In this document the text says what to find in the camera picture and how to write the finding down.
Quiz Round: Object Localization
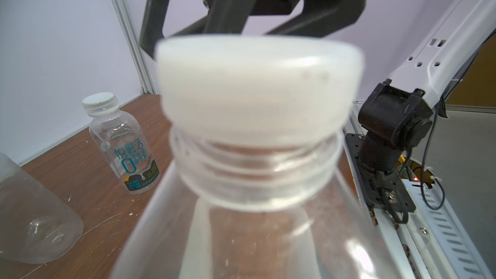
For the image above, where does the round clear bottle front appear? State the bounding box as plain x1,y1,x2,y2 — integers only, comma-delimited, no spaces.
89,107,161,195

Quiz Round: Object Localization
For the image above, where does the round clear bottle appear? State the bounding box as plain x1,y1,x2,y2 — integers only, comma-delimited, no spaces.
89,107,161,195
1,154,84,264

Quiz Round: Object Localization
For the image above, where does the square clear bottle with label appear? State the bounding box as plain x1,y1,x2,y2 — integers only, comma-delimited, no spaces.
111,127,401,278

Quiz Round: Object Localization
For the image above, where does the white cap small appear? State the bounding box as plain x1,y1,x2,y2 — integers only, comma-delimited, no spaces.
82,92,121,118

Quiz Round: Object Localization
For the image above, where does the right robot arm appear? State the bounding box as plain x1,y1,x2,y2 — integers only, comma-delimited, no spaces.
155,0,495,149

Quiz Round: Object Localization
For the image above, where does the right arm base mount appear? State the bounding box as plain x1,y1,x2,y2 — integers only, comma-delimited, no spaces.
345,133,416,224

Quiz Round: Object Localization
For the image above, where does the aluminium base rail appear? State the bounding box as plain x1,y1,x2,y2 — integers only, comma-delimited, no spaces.
342,100,496,279

